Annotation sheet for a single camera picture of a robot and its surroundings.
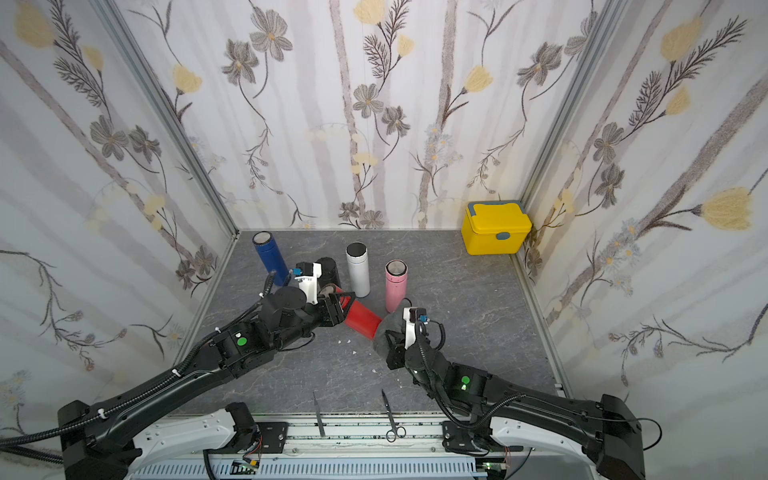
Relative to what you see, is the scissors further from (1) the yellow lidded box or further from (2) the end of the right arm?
(1) the yellow lidded box

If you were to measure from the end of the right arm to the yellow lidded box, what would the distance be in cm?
53

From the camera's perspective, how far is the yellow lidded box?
1065 millimetres

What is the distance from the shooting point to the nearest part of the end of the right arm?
649 mm
